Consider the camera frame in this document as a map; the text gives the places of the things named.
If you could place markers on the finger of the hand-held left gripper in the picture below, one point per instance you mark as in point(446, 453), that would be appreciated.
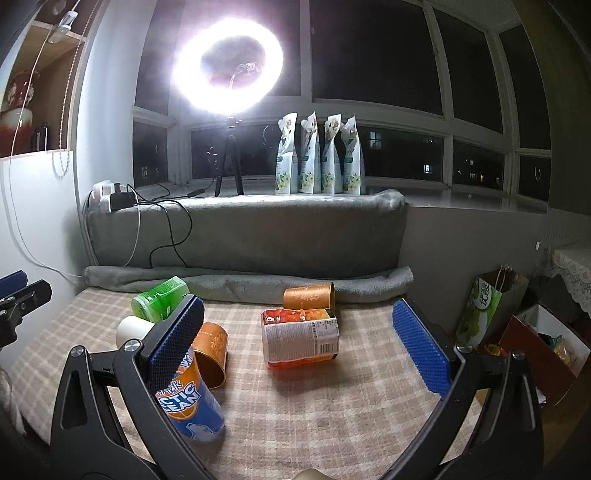
point(27, 300)

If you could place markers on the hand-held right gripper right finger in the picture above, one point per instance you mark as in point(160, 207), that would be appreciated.
point(422, 344)

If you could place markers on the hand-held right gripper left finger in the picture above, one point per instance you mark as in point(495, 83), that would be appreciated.
point(176, 341)

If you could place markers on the brown patterned paper cup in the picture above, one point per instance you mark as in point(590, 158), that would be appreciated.
point(211, 353)
point(307, 297)

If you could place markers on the white paper cup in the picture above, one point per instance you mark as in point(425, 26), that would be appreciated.
point(131, 331)

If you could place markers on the green can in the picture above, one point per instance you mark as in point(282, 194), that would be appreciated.
point(159, 300)

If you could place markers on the green paper bag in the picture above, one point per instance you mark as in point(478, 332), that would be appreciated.
point(482, 309)

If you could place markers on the blue orange snack can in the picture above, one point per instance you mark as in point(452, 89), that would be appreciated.
point(196, 410)

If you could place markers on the beige plaid mat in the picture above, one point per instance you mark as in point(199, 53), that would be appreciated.
point(346, 415)

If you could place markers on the brown cardboard box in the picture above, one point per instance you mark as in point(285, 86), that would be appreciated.
point(538, 364)

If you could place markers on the red orange labelled packet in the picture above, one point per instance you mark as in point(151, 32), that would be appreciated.
point(300, 339)

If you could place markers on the white power strip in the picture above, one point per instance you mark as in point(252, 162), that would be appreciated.
point(102, 196)

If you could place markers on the black power adapter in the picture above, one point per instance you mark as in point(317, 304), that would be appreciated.
point(123, 197)

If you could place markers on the grey fleece blanket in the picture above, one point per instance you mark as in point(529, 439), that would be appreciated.
point(286, 230)

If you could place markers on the dark bottle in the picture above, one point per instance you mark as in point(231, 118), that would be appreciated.
point(40, 137)

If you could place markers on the white lace cloth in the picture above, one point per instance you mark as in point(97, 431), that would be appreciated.
point(575, 267)

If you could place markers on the red and white vase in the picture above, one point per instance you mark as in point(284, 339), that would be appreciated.
point(16, 110)

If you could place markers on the white green stand-up pouch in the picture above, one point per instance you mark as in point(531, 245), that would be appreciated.
point(331, 166)
point(353, 166)
point(309, 166)
point(287, 161)

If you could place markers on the black tripod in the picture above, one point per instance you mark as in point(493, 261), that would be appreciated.
point(229, 152)

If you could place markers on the wooden shelf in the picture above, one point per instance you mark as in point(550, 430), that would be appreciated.
point(55, 55)

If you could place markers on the white clip device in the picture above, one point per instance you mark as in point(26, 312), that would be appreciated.
point(62, 26)

